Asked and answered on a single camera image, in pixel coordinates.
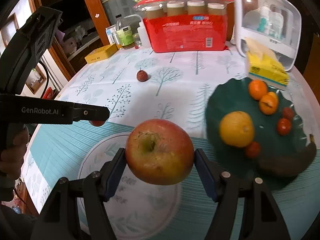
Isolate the red-yellow apple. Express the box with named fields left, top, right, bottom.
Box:
left=125, top=119, right=194, bottom=185

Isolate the large red tomato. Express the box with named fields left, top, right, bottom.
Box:
left=277, top=118, right=292, bottom=136

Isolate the person's hand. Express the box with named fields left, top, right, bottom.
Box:
left=1, top=124, right=29, bottom=189

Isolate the small red cherry tomato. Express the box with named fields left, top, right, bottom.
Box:
left=245, top=141, right=261, bottom=159

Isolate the dark green scalloped plate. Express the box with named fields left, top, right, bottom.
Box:
left=205, top=77, right=310, bottom=190

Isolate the large yellow orange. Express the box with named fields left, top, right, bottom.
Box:
left=219, top=111, right=255, bottom=148

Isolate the brown overripe banana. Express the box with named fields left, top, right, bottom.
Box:
left=258, top=134, right=317, bottom=177

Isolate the yellow tin box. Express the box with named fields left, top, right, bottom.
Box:
left=85, top=44, right=118, bottom=64

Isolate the wooden glass cabinet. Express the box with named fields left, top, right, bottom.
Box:
left=0, top=0, right=256, bottom=81

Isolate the small yellow-orange mandarin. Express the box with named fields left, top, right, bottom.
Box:
left=259, top=92, right=279, bottom=115

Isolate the blue white small box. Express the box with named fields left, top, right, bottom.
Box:
left=105, top=24, right=116, bottom=44

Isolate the dark red lychee on plate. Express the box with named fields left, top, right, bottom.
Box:
left=282, top=107, right=295, bottom=121

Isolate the small metal can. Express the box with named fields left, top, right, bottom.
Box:
left=112, top=31, right=123, bottom=50

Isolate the orange mandarin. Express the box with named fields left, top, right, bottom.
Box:
left=248, top=80, right=268, bottom=101

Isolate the green label glass bottle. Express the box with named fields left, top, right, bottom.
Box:
left=116, top=14, right=135, bottom=49

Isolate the dark red lychee on table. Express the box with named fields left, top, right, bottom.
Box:
left=136, top=70, right=149, bottom=82

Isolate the small glass jar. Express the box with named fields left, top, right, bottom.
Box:
left=132, top=33, right=142, bottom=48

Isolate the white squeeze bottle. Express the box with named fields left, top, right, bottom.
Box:
left=124, top=14, right=152, bottom=48

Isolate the yellow tissue pack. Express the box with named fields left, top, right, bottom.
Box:
left=245, top=37, right=290, bottom=90

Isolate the red paper cup package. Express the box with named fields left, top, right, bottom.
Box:
left=134, top=0, right=233, bottom=53

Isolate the white plastic storage box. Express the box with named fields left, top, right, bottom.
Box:
left=234, top=0, right=302, bottom=72

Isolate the black cable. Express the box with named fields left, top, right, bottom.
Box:
left=37, top=61, right=50, bottom=99

